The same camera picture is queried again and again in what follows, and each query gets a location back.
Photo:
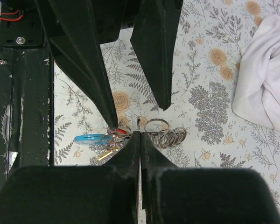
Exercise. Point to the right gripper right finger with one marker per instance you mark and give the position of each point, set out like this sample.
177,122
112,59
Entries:
173,195

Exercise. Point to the crumpled white cloth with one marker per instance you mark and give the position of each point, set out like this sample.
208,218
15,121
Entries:
257,94

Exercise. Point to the blue key tag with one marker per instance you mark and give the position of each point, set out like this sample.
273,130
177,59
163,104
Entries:
92,139

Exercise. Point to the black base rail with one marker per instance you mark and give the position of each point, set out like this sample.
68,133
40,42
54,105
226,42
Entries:
26,89

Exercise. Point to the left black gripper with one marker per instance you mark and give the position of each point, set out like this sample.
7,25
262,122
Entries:
75,29

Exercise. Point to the yellow tagged key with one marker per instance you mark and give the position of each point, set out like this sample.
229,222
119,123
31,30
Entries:
109,152

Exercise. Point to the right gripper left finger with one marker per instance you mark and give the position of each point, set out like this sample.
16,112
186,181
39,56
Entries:
106,194

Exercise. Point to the red tagged key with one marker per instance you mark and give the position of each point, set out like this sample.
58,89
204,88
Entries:
120,132

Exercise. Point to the floral table mat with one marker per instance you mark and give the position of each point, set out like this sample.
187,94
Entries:
205,72

